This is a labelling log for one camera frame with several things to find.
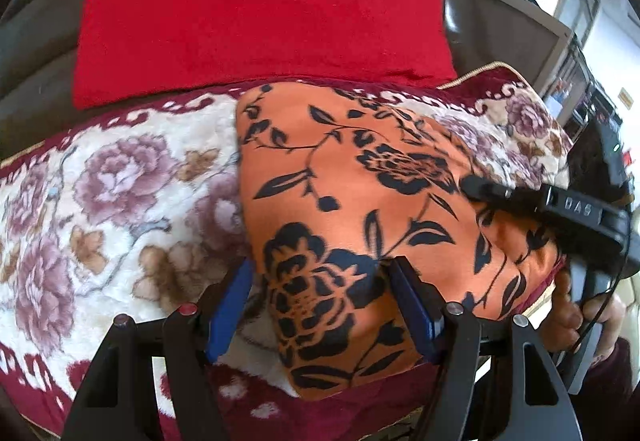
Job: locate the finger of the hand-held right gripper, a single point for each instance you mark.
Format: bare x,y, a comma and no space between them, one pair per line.
492,193

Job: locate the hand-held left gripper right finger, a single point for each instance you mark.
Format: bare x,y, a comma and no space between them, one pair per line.
412,316

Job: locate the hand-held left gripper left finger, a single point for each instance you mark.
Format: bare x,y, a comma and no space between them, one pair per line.
227,316

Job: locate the orange floral garment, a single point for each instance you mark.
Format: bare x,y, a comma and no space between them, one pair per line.
340,201

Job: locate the person's right hand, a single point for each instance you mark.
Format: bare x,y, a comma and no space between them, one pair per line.
562,321

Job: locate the dark shelf unit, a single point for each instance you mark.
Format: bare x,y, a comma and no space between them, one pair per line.
580,91

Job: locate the floral plush blanket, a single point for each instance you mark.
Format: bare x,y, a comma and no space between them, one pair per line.
125,201

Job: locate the grey side table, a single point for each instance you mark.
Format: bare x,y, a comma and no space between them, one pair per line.
505,26

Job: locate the red cloth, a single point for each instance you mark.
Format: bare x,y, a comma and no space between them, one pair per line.
250,6

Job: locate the dark brown sofa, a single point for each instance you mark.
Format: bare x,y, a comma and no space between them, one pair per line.
35,46

